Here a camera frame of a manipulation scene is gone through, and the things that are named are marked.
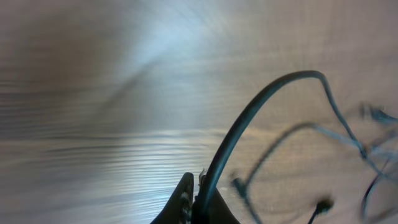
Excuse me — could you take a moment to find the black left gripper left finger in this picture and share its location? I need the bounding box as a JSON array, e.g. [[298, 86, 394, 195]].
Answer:
[[151, 172, 194, 224]]

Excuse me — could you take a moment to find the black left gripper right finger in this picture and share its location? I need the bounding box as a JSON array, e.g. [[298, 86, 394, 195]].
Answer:
[[198, 189, 239, 224]]

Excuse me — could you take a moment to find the black USB cable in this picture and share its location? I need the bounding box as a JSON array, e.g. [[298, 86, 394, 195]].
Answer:
[[190, 70, 398, 224]]

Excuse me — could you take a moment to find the thin black cable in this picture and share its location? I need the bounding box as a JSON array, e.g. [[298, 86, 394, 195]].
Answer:
[[231, 102, 398, 224]]

